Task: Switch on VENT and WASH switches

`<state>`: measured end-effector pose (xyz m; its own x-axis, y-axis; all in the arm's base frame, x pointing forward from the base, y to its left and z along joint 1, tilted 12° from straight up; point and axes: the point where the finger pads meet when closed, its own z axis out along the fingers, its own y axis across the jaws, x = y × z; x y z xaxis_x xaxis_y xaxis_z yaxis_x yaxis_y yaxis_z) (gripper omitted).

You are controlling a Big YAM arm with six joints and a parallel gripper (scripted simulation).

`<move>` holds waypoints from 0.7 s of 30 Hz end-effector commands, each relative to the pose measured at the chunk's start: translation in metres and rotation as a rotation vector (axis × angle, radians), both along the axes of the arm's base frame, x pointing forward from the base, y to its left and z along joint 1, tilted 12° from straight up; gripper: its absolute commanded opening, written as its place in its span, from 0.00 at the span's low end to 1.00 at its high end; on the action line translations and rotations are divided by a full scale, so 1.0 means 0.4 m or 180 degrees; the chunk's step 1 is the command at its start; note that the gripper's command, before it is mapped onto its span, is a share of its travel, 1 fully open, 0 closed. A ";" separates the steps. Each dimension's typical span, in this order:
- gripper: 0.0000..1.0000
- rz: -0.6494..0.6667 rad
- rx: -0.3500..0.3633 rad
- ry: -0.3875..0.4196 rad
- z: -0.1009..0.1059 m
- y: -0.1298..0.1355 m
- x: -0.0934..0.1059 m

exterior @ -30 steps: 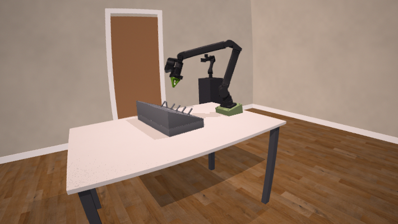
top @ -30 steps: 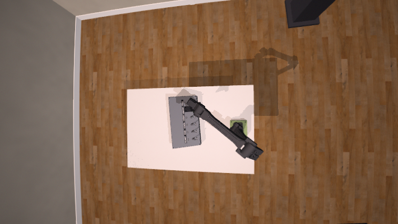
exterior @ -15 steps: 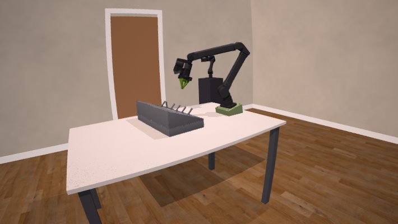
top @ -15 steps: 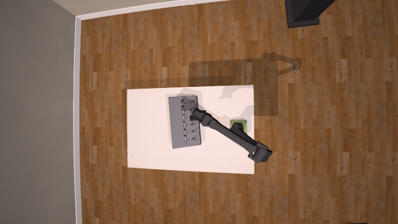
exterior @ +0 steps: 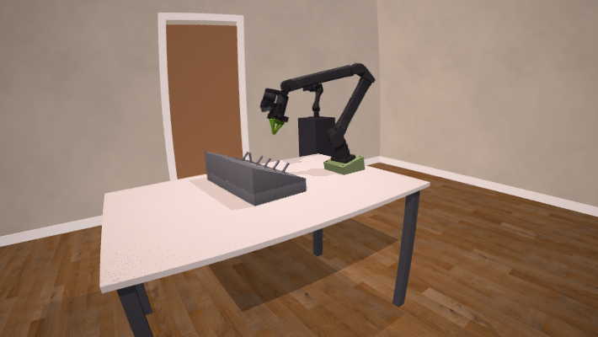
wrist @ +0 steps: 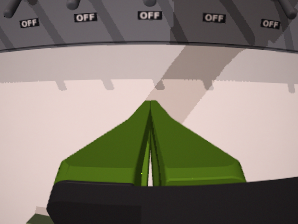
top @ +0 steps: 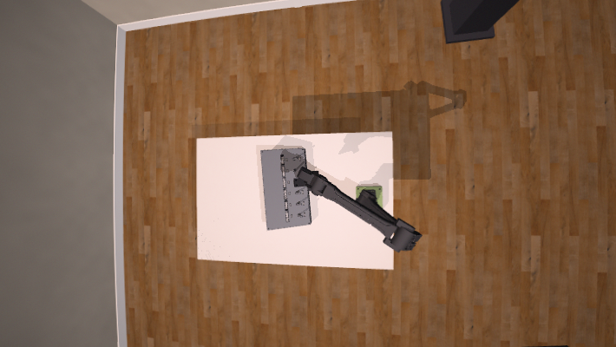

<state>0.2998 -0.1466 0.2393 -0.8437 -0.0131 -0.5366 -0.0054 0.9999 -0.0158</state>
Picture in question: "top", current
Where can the grey switch panel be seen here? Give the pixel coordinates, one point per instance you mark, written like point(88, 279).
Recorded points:
point(285, 205)

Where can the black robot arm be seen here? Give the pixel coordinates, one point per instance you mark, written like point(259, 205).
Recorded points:
point(364, 207)

